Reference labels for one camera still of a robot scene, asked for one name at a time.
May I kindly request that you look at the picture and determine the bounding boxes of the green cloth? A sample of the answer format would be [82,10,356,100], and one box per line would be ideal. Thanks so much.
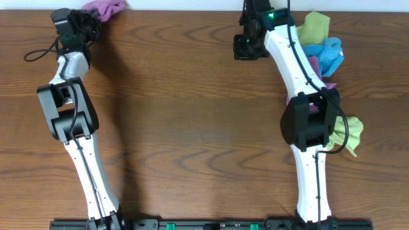
[297,11,330,46]
[327,116,364,157]

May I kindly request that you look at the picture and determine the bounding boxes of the upper green cloth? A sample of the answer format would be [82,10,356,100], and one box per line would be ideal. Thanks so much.
[297,11,330,46]

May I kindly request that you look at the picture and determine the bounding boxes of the lower green cloth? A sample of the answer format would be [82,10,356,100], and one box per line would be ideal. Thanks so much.
[327,116,364,157]

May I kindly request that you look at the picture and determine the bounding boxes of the dark purple cloth in pile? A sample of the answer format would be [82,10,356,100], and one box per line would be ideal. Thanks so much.
[286,56,337,111]

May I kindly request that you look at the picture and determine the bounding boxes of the blue cloth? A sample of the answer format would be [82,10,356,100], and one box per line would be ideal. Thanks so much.
[303,37,344,77]

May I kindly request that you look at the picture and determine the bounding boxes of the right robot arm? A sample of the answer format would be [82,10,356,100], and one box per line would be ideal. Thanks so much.
[233,7,339,225]

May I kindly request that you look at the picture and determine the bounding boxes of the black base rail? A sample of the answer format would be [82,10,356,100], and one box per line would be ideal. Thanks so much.
[49,217,374,230]

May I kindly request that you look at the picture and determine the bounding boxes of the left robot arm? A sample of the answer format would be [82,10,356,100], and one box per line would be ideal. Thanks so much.
[37,8,127,229]

